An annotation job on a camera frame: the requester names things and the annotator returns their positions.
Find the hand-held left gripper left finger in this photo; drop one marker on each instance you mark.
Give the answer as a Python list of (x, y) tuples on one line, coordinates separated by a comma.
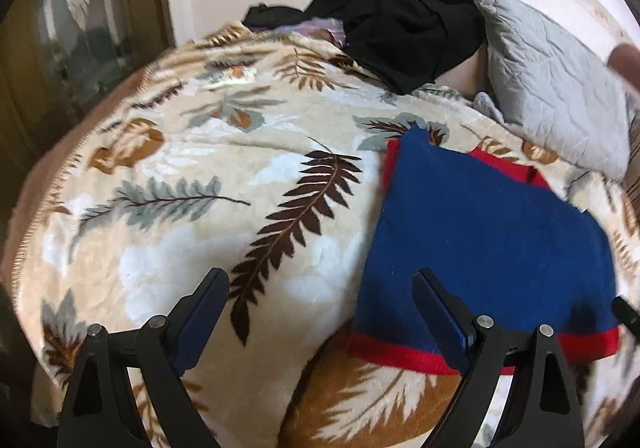
[(200, 323)]

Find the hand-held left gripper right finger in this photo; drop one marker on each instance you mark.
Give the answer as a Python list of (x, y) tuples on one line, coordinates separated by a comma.
[(445, 328)]

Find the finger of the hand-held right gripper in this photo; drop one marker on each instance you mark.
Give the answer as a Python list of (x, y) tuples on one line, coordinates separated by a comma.
[(629, 310)]

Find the red and blue sweater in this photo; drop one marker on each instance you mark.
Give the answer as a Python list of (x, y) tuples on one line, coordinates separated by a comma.
[(480, 228)]

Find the person's right forearm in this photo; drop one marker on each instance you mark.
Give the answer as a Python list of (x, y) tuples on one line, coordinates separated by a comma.
[(625, 63)]

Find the leaf print fleece blanket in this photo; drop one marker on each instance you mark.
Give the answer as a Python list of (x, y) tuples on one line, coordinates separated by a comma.
[(200, 178)]

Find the grey quilted pillow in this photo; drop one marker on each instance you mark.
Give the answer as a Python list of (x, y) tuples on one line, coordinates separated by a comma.
[(555, 78)]

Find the pink cloth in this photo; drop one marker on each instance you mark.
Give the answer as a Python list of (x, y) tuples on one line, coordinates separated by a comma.
[(462, 73)]

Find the black garment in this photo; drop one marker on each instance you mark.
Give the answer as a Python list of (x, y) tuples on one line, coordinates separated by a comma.
[(400, 18)]

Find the purple cloth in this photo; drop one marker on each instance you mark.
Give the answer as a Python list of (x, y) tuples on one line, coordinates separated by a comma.
[(310, 25)]

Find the wooden cabinet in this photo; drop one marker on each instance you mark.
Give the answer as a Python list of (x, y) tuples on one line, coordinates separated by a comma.
[(75, 28)]

